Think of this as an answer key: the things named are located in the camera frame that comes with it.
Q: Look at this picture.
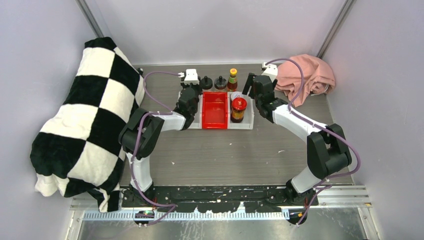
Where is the red lid chili sauce jar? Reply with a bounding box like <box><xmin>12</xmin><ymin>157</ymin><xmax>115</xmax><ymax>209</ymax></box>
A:
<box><xmin>230</xmin><ymin>97</ymin><xmax>248</xmax><ymax>123</ymax></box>

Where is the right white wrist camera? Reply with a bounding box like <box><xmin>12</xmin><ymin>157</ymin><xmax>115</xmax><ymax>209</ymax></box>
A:
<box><xmin>261</xmin><ymin>62</ymin><xmax>278</xmax><ymax>82</ymax></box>

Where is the yellow cap sauce bottle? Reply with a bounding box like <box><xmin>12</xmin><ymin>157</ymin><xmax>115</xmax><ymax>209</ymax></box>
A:
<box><xmin>227</xmin><ymin>68</ymin><xmax>238</xmax><ymax>92</ymax></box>

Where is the black lid white seasoning jar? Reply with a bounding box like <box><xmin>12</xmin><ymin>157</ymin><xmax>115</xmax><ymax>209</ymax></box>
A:
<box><xmin>199</xmin><ymin>76</ymin><xmax>213</xmax><ymax>92</ymax></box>

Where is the white plastic bin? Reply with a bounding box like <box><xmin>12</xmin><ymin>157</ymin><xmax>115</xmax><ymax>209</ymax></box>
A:
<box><xmin>227</xmin><ymin>92</ymin><xmax>254</xmax><ymax>130</ymax></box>
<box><xmin>177</xmin><ymin>91</ymin><xmax>203</xmax><ymax>130</ymax></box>

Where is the grey lid seasoning jar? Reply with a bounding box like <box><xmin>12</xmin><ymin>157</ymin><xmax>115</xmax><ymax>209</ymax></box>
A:
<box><xmin>214</xmin><ymin>75</ymin><xmax>227</xmax><ymax>92</ymax></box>

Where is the white lid brown sauce jar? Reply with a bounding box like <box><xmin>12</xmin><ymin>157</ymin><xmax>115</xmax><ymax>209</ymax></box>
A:
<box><xmin>230</xmin><ymin>91</ymin><xmax>244</xmax><ymax>101</ymax></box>

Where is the right white plastic bin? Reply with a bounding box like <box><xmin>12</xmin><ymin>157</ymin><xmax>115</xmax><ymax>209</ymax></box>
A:
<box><xmin>227</xmin><ymin>92</ymin><xmax>254</xmax><ymax>130</ymax></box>

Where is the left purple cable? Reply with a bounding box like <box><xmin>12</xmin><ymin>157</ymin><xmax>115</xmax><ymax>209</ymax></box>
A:
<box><xmin>129</xmin><ymin>70</ymin><xmax>186</xmax><ymax>227</ymax></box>

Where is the purple cable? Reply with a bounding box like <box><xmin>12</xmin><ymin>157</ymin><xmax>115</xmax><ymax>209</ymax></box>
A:
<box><xmin>129</xmin><ymin>70</ymin><xmax>186</xmax><ymax>227</ymax></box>
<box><xmin>264</xmin><ymin>58</ymin><xmax>362</xmax><ymax>226</ymax></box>

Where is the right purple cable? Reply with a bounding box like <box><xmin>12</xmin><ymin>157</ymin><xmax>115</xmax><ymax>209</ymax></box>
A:
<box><xmin>264</xmin><ymin>58</ymin><xmax>362</xmax><ymax>226</ymax></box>

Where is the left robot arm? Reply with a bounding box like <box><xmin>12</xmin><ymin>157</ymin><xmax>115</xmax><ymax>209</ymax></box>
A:
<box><xmin>118</xmin><ymin>83</ymin><xmax>203</xmax><ymax>207</ymax></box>

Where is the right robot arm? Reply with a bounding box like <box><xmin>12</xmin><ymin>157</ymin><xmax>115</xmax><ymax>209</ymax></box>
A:
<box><xmin>242</xmin><ymin>73</ymin><xmax>352</xmax><ymax>205</ymax></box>

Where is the pink cloth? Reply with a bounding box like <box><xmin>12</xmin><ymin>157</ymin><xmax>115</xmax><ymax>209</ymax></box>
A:
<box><xmin>275</xmin><ymin>54</ymin><xmax>336</xmax><ymax>107</ymax></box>

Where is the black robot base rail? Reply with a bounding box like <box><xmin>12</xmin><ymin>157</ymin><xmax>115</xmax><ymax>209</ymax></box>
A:
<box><xmin>120</xmin><ymin>184</ymin><xmax>320</xmax><ymax>215</ymax></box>

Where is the black white checkered blanket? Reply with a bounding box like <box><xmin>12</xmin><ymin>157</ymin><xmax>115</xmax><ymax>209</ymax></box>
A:
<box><xmin>30</xmin><ymin>37</ymin><xmax>145</xmax><ymax>213</ymax></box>

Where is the red plastic bin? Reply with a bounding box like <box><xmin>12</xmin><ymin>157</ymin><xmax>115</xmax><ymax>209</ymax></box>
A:
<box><xmin>201</xmin><ymin>92</ymin><xmax>229</xmax><ymax>129</ymax></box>

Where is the left white plastic bin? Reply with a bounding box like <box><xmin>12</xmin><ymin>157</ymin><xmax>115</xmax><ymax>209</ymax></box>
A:
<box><xmin>177</xmin><ymin>91</ymin><xmax>203</xmax><ymax>130</ymax></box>

